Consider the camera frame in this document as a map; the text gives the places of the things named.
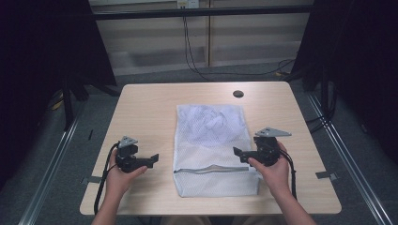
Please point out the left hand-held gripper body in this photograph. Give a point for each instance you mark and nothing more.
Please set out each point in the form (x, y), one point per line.
(126, 161)

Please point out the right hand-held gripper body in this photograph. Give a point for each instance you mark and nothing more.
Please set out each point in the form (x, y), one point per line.
(267, 151)

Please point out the white mesh laundry bag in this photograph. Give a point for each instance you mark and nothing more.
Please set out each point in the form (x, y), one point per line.
(212, 153)

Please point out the person's left hand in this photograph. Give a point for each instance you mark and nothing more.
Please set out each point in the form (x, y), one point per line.
(117, 181)

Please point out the person's right hand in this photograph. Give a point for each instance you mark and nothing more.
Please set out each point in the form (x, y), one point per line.
(277, 178)

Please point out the grey tape strip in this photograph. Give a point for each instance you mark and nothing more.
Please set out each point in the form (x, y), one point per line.
(325, 175)
(92, 180)

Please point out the small black floor strip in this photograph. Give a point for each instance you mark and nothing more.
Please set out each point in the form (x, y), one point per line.
(90, 134)

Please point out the white garment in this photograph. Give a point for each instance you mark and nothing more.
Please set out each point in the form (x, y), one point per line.
(212, 122)

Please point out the yellow plug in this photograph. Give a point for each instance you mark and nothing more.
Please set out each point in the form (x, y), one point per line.
(281, 74)

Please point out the black metal stand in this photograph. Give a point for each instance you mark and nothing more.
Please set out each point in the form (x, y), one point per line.
(68, 106)

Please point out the yellow floor object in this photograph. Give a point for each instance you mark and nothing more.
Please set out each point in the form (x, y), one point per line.
(57, 104)

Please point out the black curtain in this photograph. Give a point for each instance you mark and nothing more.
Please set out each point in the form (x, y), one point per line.
(37, 62)
(359, 62)

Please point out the black horizontal bar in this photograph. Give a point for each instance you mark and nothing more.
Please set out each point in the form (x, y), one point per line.
(219, 12)

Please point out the metal floor rail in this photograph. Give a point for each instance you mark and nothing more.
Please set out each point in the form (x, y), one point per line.
(50, 175)
(353, 168)

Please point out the white wall socket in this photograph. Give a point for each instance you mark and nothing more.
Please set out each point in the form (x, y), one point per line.
(187, 3)

